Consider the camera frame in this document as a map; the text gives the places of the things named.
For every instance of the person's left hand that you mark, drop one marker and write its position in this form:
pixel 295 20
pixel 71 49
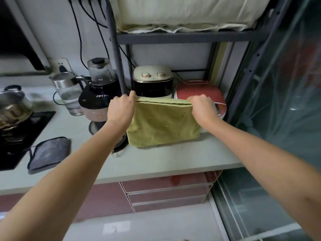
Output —
pixel 121 110

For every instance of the person's right hand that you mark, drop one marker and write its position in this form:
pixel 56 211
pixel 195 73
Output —
pixel 205 110

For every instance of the green towel with small print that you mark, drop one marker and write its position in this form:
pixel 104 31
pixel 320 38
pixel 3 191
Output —
pixel 163 127

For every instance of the grey microfibre cloth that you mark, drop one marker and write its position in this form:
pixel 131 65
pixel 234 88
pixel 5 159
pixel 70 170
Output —
pixel 50 153

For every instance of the person's left forearm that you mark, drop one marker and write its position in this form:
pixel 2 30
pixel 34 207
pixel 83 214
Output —
pixel 62 183

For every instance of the person's right forearm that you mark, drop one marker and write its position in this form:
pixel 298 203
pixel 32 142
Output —
pixel 270 173

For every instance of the red and white rice cooker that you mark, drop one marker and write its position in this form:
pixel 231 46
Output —
pixel 200 89

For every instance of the black and pink blender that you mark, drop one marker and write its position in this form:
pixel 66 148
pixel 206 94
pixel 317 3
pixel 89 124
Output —
pixel 100 97

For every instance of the cream air fryer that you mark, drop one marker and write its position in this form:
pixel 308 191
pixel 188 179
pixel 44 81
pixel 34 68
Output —
pixel 153 85

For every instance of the glass electric kettle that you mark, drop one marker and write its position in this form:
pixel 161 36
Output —
pixel 70 97

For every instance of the black plug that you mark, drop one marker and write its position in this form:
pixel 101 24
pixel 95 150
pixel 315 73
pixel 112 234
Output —
pixel 63 68

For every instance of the frosted glass sliding door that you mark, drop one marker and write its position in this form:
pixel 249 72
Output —
pixel 288 97

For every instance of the pink cabinet drawers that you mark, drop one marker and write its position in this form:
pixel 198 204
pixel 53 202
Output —
pixel 163 195

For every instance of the cream cloth bundle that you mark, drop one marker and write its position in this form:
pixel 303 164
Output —
pixel 188 12

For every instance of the stainless steel stockpot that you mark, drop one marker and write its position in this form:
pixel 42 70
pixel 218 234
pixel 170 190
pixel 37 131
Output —
pixel 15 110

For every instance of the black glass stove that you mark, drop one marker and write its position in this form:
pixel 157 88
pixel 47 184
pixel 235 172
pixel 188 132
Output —
pixel 15 153

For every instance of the steel range hood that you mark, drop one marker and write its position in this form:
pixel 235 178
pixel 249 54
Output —
pixel 10 35

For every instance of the white wall socket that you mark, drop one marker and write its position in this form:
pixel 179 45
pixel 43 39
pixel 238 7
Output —
pixel 54 62

